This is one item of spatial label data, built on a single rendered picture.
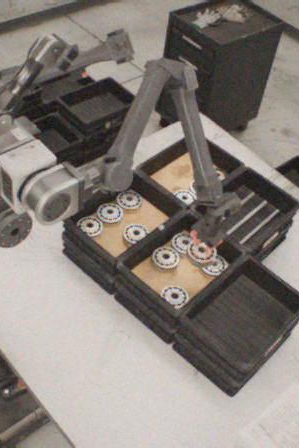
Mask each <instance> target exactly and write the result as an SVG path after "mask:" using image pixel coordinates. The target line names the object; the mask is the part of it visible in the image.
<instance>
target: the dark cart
mask: <svg viewBox="0 0 299 448"><path fill-rule="evenodd" d="M227 4H229V5H230V6H232V5H238V7H242V6H243V5H244V6H246V7H248V9H247V10H248V11H249V12H250V13H251V14H252V16H250V17H249V18H247V19H244V23H239V22H235V21H221V25H217V26H207V27H202V28H199V27H197V26H195V25H193V24H192V23H193V22H195V21H196V20H197V19H198V18H197V14H198V12H202V15H204V14H205V13H206V10H205V9H208V10H209V12H208V14H209V13H210V12H211V10H214V13H215V12H216V11H217V8H219V7H221V6H224V7H225V5H227ZM285 23H286V21H284V20H281V19H280V18H278V17H276V16H275V15H274V14H272V13H271V12H269V11H267V10H266V9H264V8H262V7H260V6H258V5H256V4H255V3H253V2H251V1H250V0H206V1H202V2H199V3H196V4H193V5H191V6H188V7H182V8H179V9H177V10H173V11H170V12H169V16H168V24H167V29H166V35H165V40H166V42H165V47H164V53H163V58H165V59H168V60H172V61H179V62H183V63H185V64H187V65H189V66H190V67H191V68H193V70H194V73H195V76H196V80H197V84H198V87H197V88H196V89H194V96H195V101H196V105H197V109H198V112H201V113H202V114H203V115H205V116H206V117H207V118H209V119H210V120H211V121H213V122H214V123H215V124H216V125H218V126H219V127H220V128H222V129H223V130H224V131H226V132H229V131H231V130H233V129H235V128H237V130H239V131H241V132H243V130H244V129H245V128H246V127H247V125H248V123H249V122H250V121H252V120H254V118H256V117H257V115H258V112H259V110H260V106H261V103H262V98H263V95H264V92H265V89H266V86H267V83H268V78H269V75H270V72H271V69H272V66H273V63H274V58H275V55H276V51H277V49H278V46H279V43H280V38H281V34H282V31H283V29H284V26H285ZM154 111H155V112H156V113H158V114H159V115H160V116H161V117H160V118H161V120H160V121H159V125H160V126H162V127H163V128H166V127H168V126H169V125H170V124H174V123H176V122H177V121H179V117H178V113H177V110H176V106H175V104H174V101H173V98H172V95H171V93H166V89H165V86H164V88H163V90H162V92H161V93H160V95H159V98H158V100H157V102H156V105H155V108H154Z"/></svg>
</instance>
